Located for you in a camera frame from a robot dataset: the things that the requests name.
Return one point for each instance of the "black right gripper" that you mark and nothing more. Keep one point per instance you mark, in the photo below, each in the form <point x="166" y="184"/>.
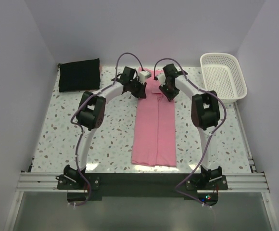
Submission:
<point x="170" y="96"/>

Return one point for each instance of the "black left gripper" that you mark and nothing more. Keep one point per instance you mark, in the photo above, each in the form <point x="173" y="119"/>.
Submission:
<point x="141" y="94"/>

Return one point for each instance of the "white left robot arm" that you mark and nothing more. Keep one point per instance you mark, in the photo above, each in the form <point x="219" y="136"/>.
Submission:
<point x="90" y="115"/>

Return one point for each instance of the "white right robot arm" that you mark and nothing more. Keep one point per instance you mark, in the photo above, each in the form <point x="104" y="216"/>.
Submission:
<point x="205" y="116"/>

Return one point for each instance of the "white plastic basket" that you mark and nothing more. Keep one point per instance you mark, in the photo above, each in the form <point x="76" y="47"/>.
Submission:
<point x="222" y="73"/>

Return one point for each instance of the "folded black t shirt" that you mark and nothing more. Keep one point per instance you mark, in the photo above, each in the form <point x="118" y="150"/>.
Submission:
<point x="80" y="75"/>

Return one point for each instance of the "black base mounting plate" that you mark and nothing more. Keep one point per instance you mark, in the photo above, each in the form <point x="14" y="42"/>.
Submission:
<point x="140" y="185"/>

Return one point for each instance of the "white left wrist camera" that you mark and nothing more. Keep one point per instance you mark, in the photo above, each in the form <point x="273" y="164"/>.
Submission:
<point x="144" y="75"/>

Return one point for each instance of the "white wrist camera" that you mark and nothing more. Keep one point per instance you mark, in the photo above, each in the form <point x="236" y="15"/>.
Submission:
<point x="161" y="79"/>
<point x="144" y="75"/>

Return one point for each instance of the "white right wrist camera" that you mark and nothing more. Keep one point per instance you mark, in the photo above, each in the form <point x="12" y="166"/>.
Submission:
<point x="161" y="79"/>

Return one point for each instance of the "aluminium frame rail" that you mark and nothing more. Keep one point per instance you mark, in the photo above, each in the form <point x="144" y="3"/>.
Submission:
<point x="45" y="174"/>

